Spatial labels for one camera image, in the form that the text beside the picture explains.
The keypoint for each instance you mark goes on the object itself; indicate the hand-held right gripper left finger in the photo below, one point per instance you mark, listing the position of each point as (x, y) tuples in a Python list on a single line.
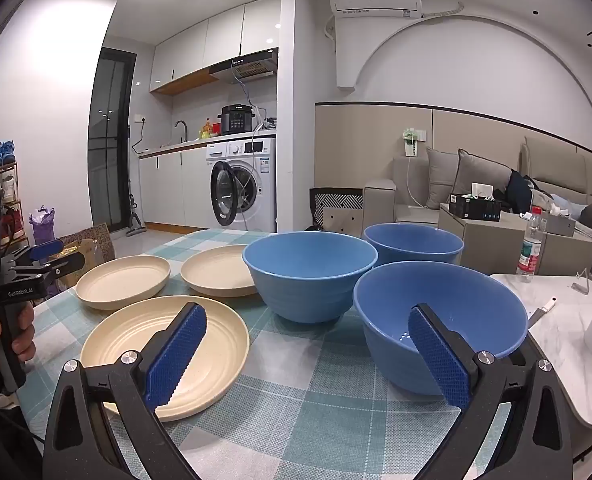
[(176, 355)]

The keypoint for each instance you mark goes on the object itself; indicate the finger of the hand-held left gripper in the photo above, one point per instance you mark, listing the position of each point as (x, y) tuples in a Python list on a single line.
[(46, 249), (63, 266)]

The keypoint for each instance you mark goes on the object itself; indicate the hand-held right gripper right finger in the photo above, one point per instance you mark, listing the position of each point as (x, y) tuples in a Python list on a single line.
[(438, 360)]

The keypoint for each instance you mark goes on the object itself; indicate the beige round plate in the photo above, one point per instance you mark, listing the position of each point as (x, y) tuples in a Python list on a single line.
[(126, 345), (121, 282), (216, 270)]

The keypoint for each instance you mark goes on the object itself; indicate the blue bowl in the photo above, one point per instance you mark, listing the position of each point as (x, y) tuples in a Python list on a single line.
[(306, 285), (440, 305), (415, 245)]

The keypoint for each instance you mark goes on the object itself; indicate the person's left hand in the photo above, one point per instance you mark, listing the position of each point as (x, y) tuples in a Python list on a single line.
[(23, 335)]

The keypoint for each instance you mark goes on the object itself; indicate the purple bag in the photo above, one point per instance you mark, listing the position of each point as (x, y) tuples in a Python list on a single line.
[(42, 227)]

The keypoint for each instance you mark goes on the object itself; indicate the patterned cardboard box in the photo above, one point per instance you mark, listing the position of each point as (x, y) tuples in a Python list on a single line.
[(93, 245)]

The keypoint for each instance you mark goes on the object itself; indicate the wooden shoe rack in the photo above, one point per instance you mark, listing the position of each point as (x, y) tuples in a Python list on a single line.
[(8, 200)]

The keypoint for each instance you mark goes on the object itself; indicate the stick vacuum cleaner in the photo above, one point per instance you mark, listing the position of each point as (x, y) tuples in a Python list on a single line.
[(135, 225)]

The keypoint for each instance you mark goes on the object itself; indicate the small knife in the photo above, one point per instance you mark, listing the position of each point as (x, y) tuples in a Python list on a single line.
[(543, 309)]

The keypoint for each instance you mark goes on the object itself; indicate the white marble side table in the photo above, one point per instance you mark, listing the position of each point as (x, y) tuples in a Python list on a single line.
[(555, 350)]

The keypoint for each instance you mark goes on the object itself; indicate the teal checkered tablecloth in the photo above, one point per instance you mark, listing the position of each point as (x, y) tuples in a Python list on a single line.
[(296, 385)]

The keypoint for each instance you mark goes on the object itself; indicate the beige side cabinet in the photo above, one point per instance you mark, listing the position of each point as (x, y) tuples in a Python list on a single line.
[(485, 245)]

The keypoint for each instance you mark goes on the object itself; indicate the dark glass door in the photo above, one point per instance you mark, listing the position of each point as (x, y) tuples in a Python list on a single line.
[(108, 140)]

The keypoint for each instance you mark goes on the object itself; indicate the white base cabinets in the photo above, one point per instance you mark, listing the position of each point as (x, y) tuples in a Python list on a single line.
[(171, 185)]

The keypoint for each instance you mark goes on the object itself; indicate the clear plastic water bottle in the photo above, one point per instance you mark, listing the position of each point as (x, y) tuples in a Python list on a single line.
[(530, 250)]

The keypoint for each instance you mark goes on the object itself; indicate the black cardboard box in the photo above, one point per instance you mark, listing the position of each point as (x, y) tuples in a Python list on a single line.
[(470, 207)]

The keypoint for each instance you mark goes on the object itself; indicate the clear phone stand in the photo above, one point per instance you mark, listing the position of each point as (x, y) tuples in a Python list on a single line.
[(581, 282)]

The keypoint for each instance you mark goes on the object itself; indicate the beige sofa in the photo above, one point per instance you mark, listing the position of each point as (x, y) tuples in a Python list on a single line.
[(410, 195)]

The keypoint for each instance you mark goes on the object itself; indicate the white paper bag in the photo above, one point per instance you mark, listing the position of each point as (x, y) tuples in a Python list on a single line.
[(481, 190)]

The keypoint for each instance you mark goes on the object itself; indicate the grey sofa cushion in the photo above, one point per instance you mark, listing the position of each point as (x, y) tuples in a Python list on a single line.
[(440, 180), (475, 180)]

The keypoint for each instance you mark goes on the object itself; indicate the grey tissue box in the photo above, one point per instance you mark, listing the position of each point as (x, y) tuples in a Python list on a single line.
[(558, 225)]

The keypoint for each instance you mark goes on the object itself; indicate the black white patterned bag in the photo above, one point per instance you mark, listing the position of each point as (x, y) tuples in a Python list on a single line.
[(336, 210)]

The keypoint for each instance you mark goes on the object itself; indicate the black kitchen faucet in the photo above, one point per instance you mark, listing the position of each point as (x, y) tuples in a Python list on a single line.
[(182, 127)]

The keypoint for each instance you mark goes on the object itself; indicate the yellow toy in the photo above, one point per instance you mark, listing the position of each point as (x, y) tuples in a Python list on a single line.
[(206, 131)]

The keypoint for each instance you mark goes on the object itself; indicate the white washing machine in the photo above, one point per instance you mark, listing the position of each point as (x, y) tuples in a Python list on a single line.
[(261, 170)]

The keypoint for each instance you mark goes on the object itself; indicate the black pressure cooker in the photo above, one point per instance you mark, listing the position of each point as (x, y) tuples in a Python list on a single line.
[(236, 120)]

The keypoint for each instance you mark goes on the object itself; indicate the range hood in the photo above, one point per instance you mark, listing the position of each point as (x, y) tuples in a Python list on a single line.
[(248, 67)]

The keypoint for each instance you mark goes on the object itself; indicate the white air conditioner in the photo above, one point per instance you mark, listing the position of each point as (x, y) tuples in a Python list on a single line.
[(375, 0)]

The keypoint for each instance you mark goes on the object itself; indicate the white green wall charger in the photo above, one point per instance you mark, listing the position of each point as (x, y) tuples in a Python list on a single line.
[(411, 142)]

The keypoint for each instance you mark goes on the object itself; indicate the white wall cabinets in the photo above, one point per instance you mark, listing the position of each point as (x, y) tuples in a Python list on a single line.
[(216, 40)]

